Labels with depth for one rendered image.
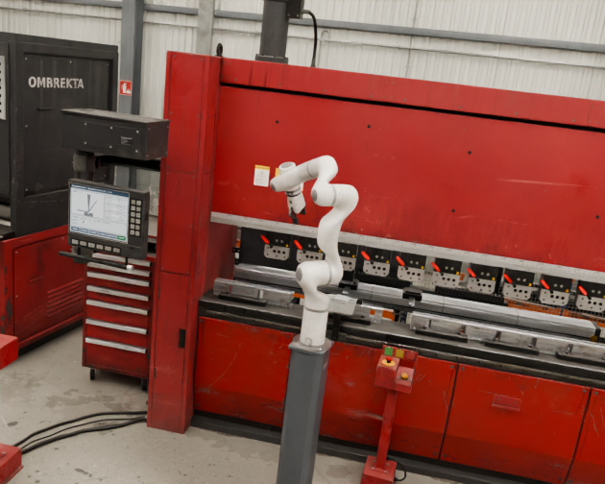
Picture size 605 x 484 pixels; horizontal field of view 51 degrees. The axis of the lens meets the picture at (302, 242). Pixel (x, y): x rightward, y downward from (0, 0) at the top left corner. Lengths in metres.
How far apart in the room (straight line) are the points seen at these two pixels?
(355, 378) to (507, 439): 0.94
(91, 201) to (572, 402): 2.85
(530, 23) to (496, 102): 4.21
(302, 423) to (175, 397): 1.12
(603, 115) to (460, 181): 0.78
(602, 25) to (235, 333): 5.38
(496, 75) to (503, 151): 4.16
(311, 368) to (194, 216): 1.15
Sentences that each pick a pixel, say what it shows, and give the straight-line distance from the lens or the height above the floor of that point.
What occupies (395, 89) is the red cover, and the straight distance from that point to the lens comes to 3.54.
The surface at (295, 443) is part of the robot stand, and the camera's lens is 3.31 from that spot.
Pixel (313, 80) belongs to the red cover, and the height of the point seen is 2.23.
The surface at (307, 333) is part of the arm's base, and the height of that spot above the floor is 1.07.
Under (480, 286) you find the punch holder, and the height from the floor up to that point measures 1.21.
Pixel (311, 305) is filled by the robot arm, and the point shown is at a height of 1.21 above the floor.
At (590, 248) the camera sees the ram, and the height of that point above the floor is 1.52.
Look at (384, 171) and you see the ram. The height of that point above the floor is 1.78.
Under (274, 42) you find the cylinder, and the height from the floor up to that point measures 2.41.
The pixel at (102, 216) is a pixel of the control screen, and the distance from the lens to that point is 3.44.
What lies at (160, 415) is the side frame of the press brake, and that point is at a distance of 4.20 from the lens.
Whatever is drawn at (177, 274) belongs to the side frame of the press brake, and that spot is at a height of 1.05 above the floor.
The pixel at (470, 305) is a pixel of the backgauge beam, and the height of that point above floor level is 0.98.
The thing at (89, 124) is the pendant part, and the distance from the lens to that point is 3.43.
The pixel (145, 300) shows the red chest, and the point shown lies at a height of 0.70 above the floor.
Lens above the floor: 2.28
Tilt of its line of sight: 15 degrees down
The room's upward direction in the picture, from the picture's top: 7 degrees clockwise
